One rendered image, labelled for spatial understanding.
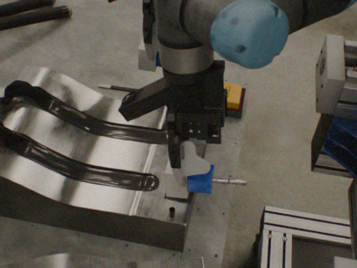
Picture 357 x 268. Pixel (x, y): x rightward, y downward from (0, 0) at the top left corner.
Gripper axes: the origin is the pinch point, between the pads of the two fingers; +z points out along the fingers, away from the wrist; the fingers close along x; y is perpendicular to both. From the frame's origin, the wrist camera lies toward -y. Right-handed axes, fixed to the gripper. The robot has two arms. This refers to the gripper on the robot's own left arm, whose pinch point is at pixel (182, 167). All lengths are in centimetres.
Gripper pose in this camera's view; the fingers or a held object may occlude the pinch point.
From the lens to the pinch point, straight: 84.5
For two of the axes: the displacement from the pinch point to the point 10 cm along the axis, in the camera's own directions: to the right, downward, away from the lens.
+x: 2.0, -6.2, 7.6
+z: 0.6, 7.8, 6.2
